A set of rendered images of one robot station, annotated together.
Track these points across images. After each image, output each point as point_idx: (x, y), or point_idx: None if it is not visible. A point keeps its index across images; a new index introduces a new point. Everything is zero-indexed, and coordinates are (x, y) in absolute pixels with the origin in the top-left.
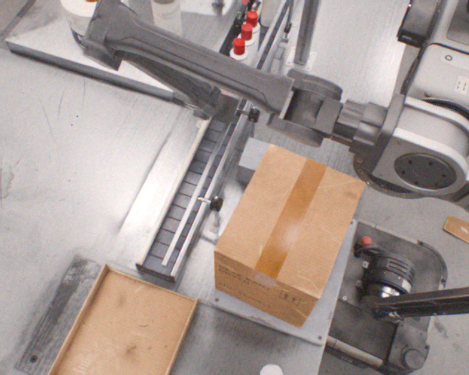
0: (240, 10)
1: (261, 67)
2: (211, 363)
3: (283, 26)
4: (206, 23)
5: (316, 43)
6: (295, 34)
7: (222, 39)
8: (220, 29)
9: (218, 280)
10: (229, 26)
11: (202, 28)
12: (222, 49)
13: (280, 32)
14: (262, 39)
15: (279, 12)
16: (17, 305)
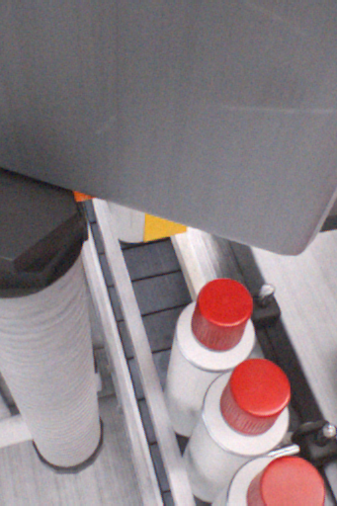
0: (317, 416)
1: (93, 236)
2: None
3: (131, 431)
4: None
5: None
6: (91, 490)
7: (260, 259)
8: (295, 286)
9: None
10: (283, 312)
11: None
12: (243, 261)
13: (124, 396)
14: (158, 328)
15: (138, 355)
16: None
